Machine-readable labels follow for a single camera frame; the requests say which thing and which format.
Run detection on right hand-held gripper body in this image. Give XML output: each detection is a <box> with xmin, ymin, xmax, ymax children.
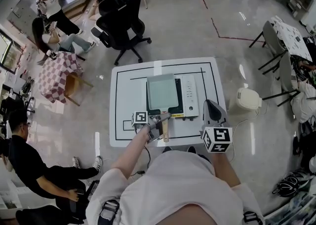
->
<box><xmin>200</xmin><ymin>99</ymin><xmax>234</xmax><ymax>154</ymax></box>

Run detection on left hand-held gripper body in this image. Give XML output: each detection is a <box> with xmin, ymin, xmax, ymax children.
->
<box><xmin>131</xmin><ymin>110</ymin><xmax>164</xmax><ymax>143</ymax></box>

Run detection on green square pan wooden handle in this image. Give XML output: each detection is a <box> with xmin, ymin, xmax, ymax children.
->
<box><xmin>146</xmin><ymin>73</ymin><xmax>184</xmax><ymax>143</ymax></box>

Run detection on black and white stove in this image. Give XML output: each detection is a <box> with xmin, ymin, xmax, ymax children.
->
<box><xmin>146</xmin><ymin>74</ymin><xmax>200</xmax><ymax>121</ymax></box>

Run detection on person's left forearm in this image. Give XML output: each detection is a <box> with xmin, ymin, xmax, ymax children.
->
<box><xmin>110</xmin><ymin>123</ymin><xmax>154</xmax><ymax>180</ymax></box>

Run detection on person's right forearm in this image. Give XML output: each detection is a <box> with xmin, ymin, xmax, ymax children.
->
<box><xmin>211</xmin><ymin>150</ymin><xmax>242</xmax><ymax>188</ymax></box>

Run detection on white trash bin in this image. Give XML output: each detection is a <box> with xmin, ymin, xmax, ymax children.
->
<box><xmin>235</xmin><ymin>87</ymin><xmax>263</xmax><ymax>111</ymax></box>

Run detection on person's pink shirt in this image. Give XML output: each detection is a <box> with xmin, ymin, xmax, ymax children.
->
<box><xmin>85</xmin><ymin>149</ymin><xmax>265</xmax><ymax>225</ymax></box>

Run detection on wooden chair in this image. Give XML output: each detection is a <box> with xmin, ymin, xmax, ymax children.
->
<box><xmin>63</xmin><ymin>71</ymin><xmax>94</xmax><ymax>107</ymax></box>

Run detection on black bicycle helmet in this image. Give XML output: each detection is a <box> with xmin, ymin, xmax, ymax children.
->
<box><xmin>272</xmin><ymin>173</ymin><xmax>301</xmax><ymax>198</ymax></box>

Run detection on black office chair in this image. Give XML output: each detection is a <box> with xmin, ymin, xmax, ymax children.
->
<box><xmin>90</xmin><ymin>0</ymin><xmax>152</xmax><ymax>67</ymax></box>

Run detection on grey chair black legs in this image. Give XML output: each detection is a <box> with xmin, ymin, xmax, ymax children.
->
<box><xmin>261</xmin><ymin>51</ymin><xmax>301</xmax><ymax>108</ymax></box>
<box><xmin>248</xmin><ymin>20</ymin><xmax>288</xmax><ymax>76</ymax></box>

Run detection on checkered table cloth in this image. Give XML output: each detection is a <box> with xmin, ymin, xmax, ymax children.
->
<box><xmin>38</xmin><ymin>51</ymin><xmax>84</xmax><ymax>105</ymax></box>

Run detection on patterned white table cloth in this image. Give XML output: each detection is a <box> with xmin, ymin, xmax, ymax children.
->
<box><xmin>271</xmin><ymin>15</ymin><xmax>314</xmax><ymax>63</ymax></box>

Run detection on black power cable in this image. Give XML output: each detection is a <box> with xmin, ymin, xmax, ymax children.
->
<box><xmin>129</xmin><ymin>145</ymin><xmax>152</xmax><ymax>177</ymax></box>

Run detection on black harness strap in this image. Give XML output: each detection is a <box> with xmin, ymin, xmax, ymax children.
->
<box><xmin>242</xmin><ymin>210</ymin><xmax>264</xmax><ymax>225</ymax></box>
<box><xmin>98</xmin><ymin>199</ymin><xmax>122</xmax><ymax>225</ymax></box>

